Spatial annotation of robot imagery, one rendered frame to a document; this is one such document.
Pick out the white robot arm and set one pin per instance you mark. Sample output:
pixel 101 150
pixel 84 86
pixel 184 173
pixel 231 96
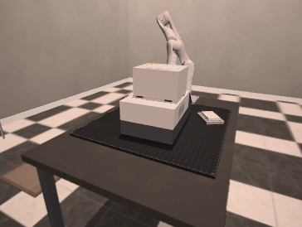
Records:
pixel 175 45

